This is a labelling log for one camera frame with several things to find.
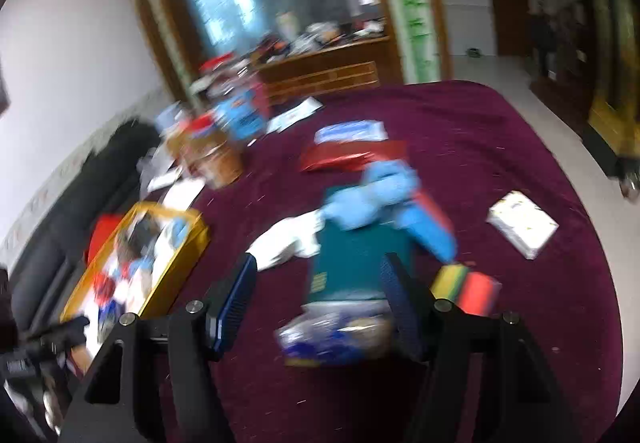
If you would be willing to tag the tall clear jar red lid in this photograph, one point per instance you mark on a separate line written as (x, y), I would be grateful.
(242, 115)

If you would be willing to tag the dark green flat box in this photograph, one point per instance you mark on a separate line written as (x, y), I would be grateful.
(357, 268)

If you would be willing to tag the blue white flat packet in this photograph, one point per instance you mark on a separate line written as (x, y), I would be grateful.
(350, 132)

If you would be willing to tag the brown filled plastic jar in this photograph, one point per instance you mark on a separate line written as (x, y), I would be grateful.
(215, 160)

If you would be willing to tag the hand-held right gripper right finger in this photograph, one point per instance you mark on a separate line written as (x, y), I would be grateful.
(402, 308)

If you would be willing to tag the white lemon print tissue pack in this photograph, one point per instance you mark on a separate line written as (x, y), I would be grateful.
(522, 223)

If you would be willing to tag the multicolour sponge pack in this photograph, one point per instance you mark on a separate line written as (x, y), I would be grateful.
(465, 290)

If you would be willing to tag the wooden cabinet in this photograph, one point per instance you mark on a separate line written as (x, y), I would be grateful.
(320, 70)

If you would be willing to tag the red foil packet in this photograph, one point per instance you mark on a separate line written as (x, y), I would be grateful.
(350, 157)

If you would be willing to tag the brown wooden door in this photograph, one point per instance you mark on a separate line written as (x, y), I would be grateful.
(506, 5)

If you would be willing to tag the gold cardboard box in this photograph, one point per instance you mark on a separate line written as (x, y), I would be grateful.
(172, 268)

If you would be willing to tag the blue cloth with tan band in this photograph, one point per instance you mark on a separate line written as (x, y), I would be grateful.
(375, 198)

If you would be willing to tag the clear bag of blue scrubbers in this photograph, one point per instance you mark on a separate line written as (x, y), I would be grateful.
(330, 338)

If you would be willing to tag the white paper sheet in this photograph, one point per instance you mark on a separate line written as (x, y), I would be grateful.
(180, 195)

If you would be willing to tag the black leather sofa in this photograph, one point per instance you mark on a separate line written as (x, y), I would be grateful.
(75, 208)

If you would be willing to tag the white paper leaflets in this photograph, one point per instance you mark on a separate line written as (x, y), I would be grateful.
(295, 115)

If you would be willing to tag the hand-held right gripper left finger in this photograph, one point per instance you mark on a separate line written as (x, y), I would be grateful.
(235, 305)

